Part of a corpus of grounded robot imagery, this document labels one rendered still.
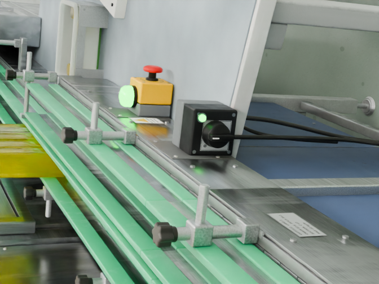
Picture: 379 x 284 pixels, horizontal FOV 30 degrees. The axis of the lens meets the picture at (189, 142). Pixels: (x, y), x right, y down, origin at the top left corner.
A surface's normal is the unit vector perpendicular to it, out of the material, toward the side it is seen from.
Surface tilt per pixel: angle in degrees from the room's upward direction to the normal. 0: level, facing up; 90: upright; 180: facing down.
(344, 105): 90
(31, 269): 89
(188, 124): 0
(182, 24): 0
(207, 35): 0
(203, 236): 90
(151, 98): 90
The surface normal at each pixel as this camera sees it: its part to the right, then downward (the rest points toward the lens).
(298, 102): 0.40, 0.26
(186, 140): -0.91, -0.01
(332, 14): 0.36, 0.47
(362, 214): 0.11, -0.97
